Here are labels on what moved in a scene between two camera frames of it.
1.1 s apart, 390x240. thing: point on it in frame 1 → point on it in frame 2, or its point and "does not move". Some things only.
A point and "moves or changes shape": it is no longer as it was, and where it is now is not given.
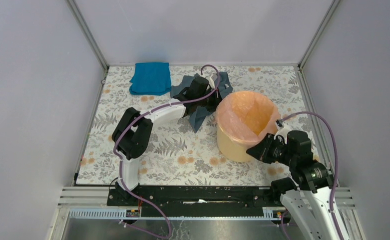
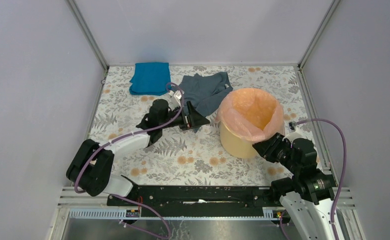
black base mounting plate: [196, 201] does not move
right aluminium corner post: [327, 17] does not move
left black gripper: [217, 100] → [195, 119]
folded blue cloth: [151, 79] does not move
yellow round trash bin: [233, 149] moves or changes shape
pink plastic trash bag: [247, 116] does not move
